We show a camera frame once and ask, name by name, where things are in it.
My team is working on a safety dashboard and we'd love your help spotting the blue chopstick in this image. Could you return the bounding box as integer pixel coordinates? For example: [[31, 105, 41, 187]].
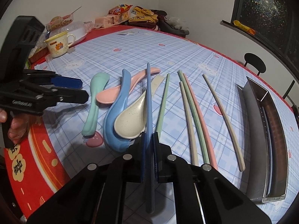
[[145, 63, 155, 214]]

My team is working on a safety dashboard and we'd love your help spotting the cream speckled spoon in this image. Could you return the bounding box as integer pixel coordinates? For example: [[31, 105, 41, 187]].
[[113, 74, 166, 140]]

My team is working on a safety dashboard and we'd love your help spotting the mint green spoon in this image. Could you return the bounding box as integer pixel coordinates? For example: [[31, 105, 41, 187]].
[[82, 72, 110, 137]]

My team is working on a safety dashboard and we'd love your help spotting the beige short chopstick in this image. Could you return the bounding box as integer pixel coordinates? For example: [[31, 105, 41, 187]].
[[179, 81, 199, 166]]

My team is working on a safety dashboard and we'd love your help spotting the light green chopstick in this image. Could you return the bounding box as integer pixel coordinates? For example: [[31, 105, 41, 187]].
[[156, 73, 170, 137]]

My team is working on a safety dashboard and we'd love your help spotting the blue spoon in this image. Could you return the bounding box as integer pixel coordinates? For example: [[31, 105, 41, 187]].
[[103, 69, 131, 153]]

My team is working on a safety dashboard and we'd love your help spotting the pink spoon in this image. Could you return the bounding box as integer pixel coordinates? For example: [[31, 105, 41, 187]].
[[96, 69, 147, 105]]

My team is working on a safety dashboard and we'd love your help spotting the pink chopstick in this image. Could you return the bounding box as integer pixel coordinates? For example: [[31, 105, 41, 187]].
[[183, 73, 218, 170]]

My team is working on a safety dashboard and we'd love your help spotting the beige curved chopstick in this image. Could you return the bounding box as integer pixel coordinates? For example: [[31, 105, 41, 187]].
[[203, 74, 246, 172]]

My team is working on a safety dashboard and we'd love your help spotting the person's left hand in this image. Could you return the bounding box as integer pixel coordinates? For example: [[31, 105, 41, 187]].
[[1, 108, 42, 148]]

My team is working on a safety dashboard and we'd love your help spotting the yellow cartoon mug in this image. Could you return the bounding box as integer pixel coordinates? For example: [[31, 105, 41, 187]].
[[44, 31, 76, 58]]

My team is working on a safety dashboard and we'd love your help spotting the clear plastic food container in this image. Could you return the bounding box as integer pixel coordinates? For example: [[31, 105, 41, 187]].
[[49, 21, 87, 46]]

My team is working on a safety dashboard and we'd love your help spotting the blue plaid table mat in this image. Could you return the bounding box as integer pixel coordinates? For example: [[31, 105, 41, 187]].
[[34, 28, 296, 224]]

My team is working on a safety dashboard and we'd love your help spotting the pink snack package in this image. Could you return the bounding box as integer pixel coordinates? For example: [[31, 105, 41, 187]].
[[94, 12, 130, 29]]

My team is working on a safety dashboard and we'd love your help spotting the small paper card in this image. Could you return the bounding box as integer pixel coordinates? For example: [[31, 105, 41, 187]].
[[118, 31, 139, 36]]

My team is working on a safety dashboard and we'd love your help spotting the orange snack bag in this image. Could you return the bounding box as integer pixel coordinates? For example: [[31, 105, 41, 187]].
[[108, 4, 132, 15]]

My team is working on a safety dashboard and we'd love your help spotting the stainless steel utensil tray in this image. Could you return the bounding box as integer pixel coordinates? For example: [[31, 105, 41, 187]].
[[242, 78, 288, 203]]

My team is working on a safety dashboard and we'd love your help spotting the dark stool with bag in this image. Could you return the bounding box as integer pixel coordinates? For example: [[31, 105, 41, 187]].
[[158, 18, 189, 38]]

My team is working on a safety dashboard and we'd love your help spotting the black round chair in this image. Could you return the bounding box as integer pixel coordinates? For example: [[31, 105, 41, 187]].
[[244, 53, 266, 76]]

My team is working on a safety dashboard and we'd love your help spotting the yellow packet on windowsill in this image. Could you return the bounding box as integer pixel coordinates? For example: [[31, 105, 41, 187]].
[[233, 20, 256, 35]]

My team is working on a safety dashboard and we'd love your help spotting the dark window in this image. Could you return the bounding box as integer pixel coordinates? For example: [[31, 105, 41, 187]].
[[224, 0, 298, 75]]

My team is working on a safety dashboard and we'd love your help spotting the black metal chair frame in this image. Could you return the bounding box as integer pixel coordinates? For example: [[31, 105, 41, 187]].
[[282, 80, 298, 110]]

